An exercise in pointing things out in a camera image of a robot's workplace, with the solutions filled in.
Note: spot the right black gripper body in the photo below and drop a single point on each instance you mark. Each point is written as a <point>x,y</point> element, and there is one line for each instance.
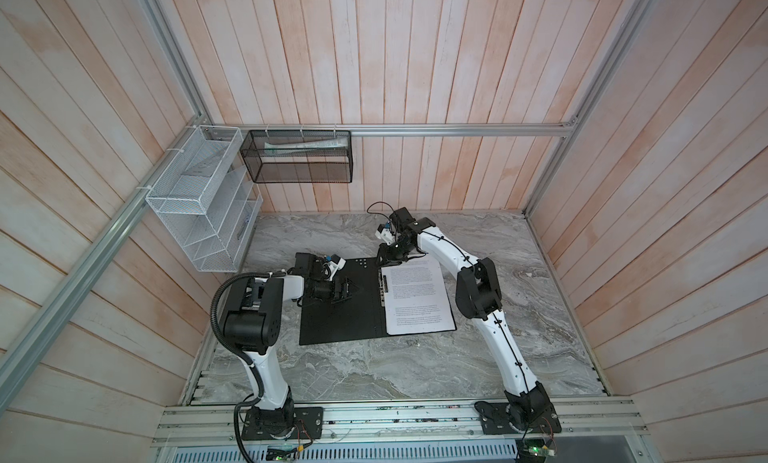
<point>395,253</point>

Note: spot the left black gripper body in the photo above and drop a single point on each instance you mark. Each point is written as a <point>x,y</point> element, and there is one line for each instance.
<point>326,290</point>

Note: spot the white folder black inside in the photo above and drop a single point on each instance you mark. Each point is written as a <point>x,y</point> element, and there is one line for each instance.
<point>359,318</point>

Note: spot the printed paper sheet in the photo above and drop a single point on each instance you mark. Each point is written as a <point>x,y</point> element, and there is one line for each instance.
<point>417,301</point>

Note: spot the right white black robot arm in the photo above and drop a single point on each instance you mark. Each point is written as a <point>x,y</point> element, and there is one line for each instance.
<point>478,298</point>

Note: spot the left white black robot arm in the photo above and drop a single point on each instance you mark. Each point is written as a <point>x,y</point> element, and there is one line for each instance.
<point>246,317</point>

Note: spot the metal folder clip mechanism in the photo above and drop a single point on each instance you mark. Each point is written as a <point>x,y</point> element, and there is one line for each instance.
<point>383,286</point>

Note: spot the black mesh basket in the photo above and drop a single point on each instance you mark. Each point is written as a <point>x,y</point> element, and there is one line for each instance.
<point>281,170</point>

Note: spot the paper inside black basket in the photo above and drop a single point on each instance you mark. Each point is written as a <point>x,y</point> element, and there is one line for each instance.
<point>315,148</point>

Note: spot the left green circuit board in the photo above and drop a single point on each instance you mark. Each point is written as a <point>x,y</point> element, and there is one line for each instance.
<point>281,454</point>

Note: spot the green circuit board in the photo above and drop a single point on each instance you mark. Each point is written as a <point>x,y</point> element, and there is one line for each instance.
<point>281,454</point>
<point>533,451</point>

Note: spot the right green circuit board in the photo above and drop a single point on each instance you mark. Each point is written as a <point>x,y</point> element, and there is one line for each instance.
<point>533,451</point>

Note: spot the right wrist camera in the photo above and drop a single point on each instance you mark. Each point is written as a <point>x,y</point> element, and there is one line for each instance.
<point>386,234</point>

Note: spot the white wire mesh organizer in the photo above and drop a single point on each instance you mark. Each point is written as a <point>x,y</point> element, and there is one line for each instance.
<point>206,202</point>

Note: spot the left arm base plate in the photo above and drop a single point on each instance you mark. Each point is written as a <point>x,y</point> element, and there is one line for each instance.
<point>303,424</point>

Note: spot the horizontal aluminium wall bar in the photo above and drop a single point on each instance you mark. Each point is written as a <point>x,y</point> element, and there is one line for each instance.
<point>421,130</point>

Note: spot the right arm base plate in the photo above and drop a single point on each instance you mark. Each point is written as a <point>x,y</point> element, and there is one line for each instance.
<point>496,419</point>

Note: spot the aluminium front rail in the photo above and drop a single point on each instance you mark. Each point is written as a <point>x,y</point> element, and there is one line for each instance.
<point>403,420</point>

